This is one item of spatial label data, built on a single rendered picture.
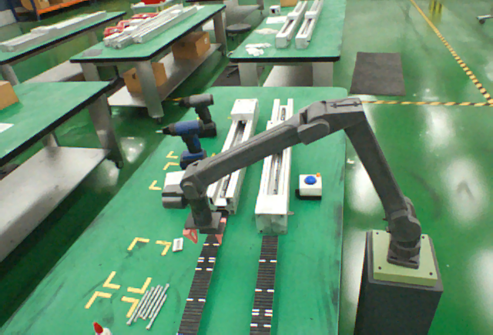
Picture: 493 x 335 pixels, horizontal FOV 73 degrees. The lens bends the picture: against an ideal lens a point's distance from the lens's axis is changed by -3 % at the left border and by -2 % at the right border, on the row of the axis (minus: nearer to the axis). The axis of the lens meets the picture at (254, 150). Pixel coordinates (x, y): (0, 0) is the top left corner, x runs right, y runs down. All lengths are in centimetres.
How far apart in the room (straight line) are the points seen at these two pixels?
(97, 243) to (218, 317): 54
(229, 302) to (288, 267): 20
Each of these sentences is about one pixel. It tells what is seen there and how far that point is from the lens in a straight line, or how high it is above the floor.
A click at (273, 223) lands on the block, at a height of 83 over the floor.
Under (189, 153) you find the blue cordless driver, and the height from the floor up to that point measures 85.
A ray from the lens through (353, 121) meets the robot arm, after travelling 78.
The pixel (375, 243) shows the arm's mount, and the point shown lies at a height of 81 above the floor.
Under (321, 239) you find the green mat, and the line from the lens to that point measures 115.
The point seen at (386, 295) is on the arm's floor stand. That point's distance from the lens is 112.
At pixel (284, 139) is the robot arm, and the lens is 81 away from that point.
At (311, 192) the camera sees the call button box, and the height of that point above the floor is 82.
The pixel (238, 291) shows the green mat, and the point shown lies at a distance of 105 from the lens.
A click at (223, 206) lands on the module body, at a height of 82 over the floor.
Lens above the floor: 163
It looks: 32 degrees down
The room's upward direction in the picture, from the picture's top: 6 degrees counter-clockwise
